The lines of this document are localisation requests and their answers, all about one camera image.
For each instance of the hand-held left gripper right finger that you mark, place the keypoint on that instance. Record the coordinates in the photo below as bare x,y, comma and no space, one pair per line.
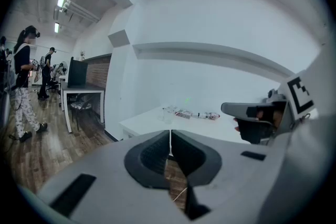
236,178

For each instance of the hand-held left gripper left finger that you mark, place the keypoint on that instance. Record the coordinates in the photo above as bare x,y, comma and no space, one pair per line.
105,178

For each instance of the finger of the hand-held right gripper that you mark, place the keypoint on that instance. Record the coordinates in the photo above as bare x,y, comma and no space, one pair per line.
236,110

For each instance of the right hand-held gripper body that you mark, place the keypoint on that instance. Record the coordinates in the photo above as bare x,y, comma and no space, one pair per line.
319,86

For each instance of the clear glass cup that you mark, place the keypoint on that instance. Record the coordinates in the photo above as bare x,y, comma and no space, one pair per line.
168,116

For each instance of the clear plastic bottle red cap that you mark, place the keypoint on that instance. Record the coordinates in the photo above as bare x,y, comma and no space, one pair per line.
210,115

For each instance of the white table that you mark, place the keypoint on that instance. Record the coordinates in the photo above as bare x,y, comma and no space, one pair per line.
204,128

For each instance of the person's gray shirt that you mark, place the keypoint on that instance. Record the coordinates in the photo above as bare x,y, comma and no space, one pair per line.
309,165

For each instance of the chair with patterned cushion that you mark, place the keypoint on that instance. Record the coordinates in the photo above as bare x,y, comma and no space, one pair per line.
80,106

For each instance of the gray desk white legs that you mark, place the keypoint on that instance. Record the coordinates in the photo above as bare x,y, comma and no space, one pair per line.
84,88

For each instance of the black monitor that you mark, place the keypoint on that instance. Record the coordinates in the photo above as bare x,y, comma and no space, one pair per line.
77,73

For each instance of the white standing fan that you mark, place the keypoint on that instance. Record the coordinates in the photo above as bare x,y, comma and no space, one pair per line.
63,66

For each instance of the white ceiling pipes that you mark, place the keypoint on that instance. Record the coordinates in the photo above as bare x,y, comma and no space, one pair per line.
78,10

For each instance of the gray wall panel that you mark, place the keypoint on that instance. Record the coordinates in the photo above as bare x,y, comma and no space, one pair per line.
118,38

